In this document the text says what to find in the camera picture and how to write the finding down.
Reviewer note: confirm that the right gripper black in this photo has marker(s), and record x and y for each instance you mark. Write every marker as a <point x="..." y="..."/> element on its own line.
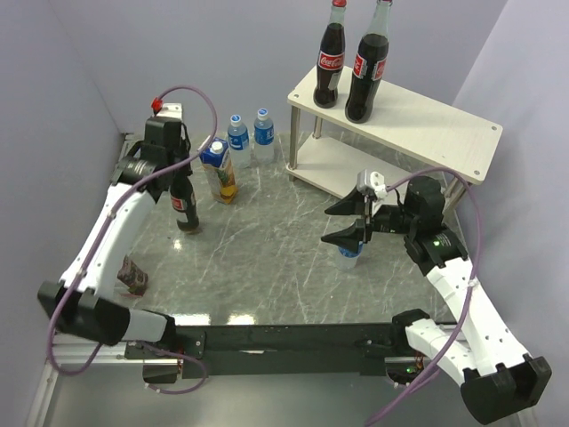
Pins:
<point x="348" y="237"/>

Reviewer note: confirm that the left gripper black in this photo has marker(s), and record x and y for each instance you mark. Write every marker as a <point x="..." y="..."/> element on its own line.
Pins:
<point x="184" y="144"/>

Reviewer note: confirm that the cola bottle shelved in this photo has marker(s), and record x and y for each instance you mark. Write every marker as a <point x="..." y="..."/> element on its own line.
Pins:
<point x="184" y="203"/>
<point x="369" y="65"/>
<point x="331" y="57"/>

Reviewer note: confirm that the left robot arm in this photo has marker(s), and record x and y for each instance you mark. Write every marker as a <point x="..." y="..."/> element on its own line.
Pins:
<point x="81" y="302"/>

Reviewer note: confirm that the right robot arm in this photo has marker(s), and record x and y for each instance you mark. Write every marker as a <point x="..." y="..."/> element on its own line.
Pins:
<point x="495" y="372"/>

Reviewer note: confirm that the wooden two-tier shelf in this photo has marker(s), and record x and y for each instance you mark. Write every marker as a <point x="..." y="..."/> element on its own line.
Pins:
<point x="421" y="128"/>

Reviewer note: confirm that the water bottle centre right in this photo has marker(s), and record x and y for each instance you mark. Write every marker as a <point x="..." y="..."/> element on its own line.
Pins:
<point x="346" y="259"/>

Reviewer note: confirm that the water bottle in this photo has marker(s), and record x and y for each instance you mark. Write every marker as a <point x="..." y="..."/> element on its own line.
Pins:
<point x="239" y="143"/>
<point x="264" y="137"/>
<point x="346" y="259"/>

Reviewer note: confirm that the blue juice carton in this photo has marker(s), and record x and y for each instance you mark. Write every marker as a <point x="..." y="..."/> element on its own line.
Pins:
<point x="219" y="171"/>

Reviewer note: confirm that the water bottle back left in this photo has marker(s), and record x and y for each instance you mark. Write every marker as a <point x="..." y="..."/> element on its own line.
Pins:
<point x="239" y="143"/>

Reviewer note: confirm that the water bottle back right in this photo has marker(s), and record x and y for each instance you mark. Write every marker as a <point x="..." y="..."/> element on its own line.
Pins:
<point x="264" y="137"/>

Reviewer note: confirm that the dark juice carton near left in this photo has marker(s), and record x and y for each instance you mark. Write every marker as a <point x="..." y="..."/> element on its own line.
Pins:
<point x="133" y="277"/>

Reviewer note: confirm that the black base beam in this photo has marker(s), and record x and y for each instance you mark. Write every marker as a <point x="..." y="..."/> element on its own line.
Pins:
<point x="293" y="349"/>

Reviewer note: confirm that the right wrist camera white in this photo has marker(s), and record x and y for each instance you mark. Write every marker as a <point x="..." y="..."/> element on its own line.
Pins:
<point x="371" y="185"/>

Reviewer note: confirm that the aluminium rail frame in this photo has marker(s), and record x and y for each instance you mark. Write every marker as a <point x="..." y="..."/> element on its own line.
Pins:
<point x="70" y="352"/>

